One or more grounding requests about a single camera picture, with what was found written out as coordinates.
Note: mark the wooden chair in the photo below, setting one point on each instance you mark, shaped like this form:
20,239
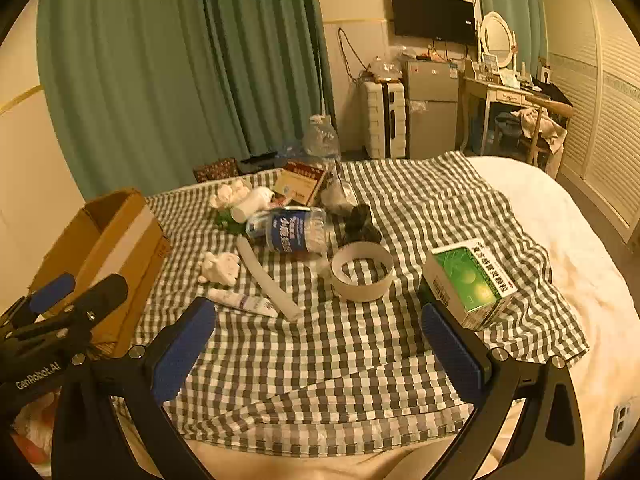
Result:
550,107

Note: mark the white phone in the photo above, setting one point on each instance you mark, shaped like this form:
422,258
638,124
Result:
620,430

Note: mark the white cream tube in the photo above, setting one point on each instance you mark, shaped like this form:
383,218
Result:
245,302

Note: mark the red white medicine box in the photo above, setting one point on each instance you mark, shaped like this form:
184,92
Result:
300,182

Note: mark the red white sachet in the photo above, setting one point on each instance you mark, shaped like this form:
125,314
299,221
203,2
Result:
279,201

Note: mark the green white medicine box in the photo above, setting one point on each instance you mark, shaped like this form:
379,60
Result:
465,280

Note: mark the clear plastic bag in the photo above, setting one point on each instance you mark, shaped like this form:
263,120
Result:
340,192

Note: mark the green toy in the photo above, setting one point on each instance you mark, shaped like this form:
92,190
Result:
230,222

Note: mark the black plastic bag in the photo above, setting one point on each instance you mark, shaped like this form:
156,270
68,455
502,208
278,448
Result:
362,225

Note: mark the black wall television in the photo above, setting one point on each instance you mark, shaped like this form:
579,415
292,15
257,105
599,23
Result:
432,15

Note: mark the large clear water bottle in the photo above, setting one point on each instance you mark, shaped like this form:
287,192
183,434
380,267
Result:
321,140

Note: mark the silver small fridge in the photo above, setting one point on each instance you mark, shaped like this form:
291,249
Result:
432,105

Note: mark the grey white checked cloth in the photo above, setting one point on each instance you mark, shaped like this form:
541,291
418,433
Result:
325,370

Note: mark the cream dressing table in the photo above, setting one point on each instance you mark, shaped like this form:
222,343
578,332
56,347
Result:
492,91

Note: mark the brown cardboard box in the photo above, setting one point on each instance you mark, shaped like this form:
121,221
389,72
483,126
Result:
125,260

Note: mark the white plastic bottle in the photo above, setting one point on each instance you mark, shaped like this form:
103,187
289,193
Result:
252,202

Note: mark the white tape roll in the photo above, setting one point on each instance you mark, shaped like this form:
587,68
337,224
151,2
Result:
360,290

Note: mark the clear bag on suitcase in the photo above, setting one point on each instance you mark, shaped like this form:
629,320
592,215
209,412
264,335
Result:
386,70

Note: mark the white suitcase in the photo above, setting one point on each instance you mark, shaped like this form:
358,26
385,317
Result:
382,120

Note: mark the pile of clothes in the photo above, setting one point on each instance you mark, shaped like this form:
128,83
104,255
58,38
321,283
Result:
535,125

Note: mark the narrow green curtain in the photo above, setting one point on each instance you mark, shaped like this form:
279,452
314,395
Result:
510,0

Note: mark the large white tissue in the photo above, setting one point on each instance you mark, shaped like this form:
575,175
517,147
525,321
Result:
230,192

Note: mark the wide green curtain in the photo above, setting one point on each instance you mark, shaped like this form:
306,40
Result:
150,60

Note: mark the brown patterned box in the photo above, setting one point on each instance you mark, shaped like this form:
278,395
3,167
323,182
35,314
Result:
215,169

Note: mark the clear plastic jar blue label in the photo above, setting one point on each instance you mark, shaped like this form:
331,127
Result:
290,230

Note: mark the small white tissue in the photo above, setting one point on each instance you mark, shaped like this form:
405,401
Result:
220,266

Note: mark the blue plastic bag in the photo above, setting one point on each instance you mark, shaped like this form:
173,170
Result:
292,150

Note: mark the dark bag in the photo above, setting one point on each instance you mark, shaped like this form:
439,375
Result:
257,162

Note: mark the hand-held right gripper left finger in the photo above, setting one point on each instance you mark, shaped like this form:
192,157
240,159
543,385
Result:
182,355

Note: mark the white louvred wardrobe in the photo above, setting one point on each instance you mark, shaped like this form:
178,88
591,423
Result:
595,110

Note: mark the white red plastic bag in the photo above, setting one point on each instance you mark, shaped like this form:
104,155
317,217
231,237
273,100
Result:
32,430

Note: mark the white pole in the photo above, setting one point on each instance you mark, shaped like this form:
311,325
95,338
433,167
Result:
325,85

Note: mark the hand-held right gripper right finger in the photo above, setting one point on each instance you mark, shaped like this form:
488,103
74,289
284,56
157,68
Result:
450,355

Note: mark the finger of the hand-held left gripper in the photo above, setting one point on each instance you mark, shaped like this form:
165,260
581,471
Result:
100,295
50,292

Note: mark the white oval mirror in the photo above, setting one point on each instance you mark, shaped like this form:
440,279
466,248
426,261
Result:
497,37

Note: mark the white foam strip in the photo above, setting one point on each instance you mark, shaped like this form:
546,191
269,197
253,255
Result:
270,285

